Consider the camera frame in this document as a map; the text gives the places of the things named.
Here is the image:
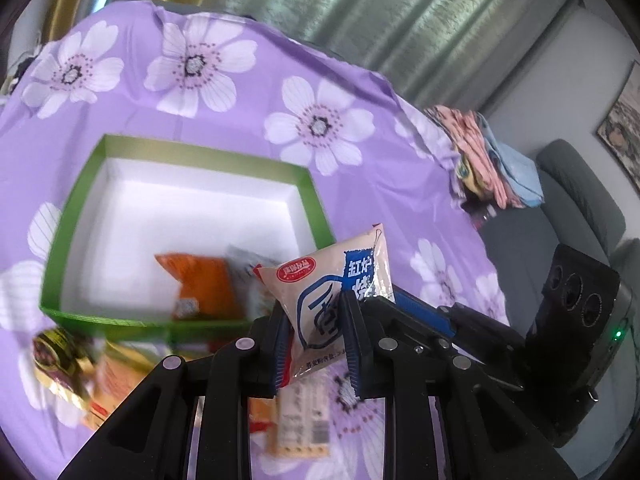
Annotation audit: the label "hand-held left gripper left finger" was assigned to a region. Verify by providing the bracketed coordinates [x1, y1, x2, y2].
[57, 304, 293, 480]

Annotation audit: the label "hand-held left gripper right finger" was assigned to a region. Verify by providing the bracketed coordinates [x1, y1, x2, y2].
[341, 291, 578, 480]

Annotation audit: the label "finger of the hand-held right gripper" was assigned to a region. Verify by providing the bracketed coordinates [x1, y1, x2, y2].
[367, 290, 526, 391]

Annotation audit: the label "yellow packet with white label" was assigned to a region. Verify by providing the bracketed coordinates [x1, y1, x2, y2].
[275, 367, 335, 461]

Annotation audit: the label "white blue snack packet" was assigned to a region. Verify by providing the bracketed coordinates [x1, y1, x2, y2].
[255, 223, 396, 388]

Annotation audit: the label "small white snack packet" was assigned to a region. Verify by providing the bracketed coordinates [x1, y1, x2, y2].
[225, 244, 273, 321]

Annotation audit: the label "orange snack packet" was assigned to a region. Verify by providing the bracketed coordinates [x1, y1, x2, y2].
[154, 252, 251, 321]

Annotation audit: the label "green cardboard box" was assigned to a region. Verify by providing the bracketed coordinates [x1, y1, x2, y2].
[39, 134, 337, 348]

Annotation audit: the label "grey sofa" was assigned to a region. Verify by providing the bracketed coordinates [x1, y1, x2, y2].
[477, 139, 640, 461]

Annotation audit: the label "purple floral cloth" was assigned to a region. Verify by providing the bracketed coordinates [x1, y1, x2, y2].
[0, 0, 511, 480]

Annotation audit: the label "light blue folded cloth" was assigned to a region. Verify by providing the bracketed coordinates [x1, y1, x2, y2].
[485, 125, 546, 209]

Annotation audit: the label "pink patterned folded clothes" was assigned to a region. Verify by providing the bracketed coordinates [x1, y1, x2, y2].
[425, 104, 506, 208]

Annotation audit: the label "dark gold snack packet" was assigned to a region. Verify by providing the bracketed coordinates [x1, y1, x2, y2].
[32, 327, 96, 401]

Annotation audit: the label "grey green curtain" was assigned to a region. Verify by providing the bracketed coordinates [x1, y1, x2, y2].
[150, 0, 586, 116]

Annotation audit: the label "framed wall picture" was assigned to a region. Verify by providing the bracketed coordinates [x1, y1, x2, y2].
[595, 60, 640, 186]

